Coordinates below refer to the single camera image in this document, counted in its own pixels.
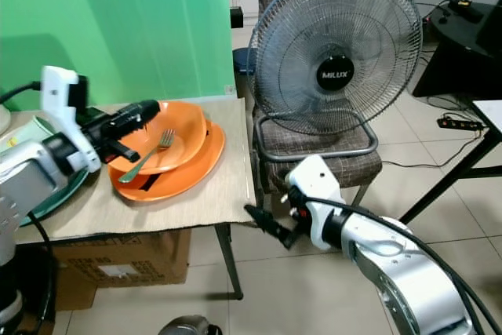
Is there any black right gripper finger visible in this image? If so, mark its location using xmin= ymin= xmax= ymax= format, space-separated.
xmin=244 ymin=205 xmax=295 ymax=237
xmin=247 ymin=213 xmax=293 ymax=249

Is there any small orange plate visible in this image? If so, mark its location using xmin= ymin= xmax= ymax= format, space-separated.
xmin=107 ymin=100 xmax=209 ymax=176

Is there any black metal table leg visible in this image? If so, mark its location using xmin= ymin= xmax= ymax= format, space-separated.
xmin=216 ymin=224 xmax=245 ymax=301

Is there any brown checked chair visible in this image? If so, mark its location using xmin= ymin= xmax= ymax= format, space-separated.
xmin=251 ymin=0 xmax=384 ymax=195

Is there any beige table mat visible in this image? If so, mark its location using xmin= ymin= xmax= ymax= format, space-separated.
xmin=0 ymin=98 xmax=257 ymax=243

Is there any large orange plate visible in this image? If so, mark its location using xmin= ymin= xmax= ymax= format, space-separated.
xmin=118 ymin=119 xmax=227 ymax=203

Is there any pale green plate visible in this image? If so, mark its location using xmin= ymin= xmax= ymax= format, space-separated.
xmin=0 ymin=115 xmax=48 ymax=155

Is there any green backdrop screen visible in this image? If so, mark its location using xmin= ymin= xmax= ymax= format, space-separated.
xmin=0 ymin=0 xmax=235 ymax=112

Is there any brown cardboard box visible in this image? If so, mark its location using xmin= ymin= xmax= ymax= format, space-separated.
xmin=47 ymin=229 xmax=194 ymax=311

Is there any grey robot foot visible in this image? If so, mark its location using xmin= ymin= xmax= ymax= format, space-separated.
xmin=158 ymin=315 xmax=214 ymax=335

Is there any black power strip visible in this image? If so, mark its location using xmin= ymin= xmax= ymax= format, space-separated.
xmin=437 ymin=115 xmax=485 ymax=131

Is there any black cabinet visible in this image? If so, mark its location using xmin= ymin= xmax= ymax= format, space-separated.
xmin=412 ymin=0 xmax=502 ymax=100

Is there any black device on cabinet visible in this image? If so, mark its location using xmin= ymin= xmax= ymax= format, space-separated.
xmin=447 ymin=0 xmax=486 ymax=24

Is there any fork with green handle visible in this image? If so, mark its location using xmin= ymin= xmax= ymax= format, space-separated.
xmin=118 ymin=129 xmax=176 ymax=184

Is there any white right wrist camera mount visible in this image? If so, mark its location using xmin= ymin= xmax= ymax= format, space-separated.
xmin=286 ymin=155 xmax=347 ymax=248

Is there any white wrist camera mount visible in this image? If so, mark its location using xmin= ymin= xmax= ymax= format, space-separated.
xmin=286 ymin=155 xmax=347 ymax=248
xmin=41 ymin=66 xmax=103 ymax=173

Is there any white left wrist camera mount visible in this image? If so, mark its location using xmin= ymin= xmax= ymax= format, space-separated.
xmin=41 ymin=66 xmax=103 ymax=173

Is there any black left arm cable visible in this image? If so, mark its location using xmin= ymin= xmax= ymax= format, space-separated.
xmin=0 ymin=80 xmax=44 ymax=104

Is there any black floor cable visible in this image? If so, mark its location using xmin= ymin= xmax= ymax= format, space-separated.
xmin=380 ymin=158 xmax=452 ymax=169

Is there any grey wire-cage floor fan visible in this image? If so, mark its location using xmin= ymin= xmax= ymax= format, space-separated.
xmin=249 ymin=0 xmax=424 ymax=162

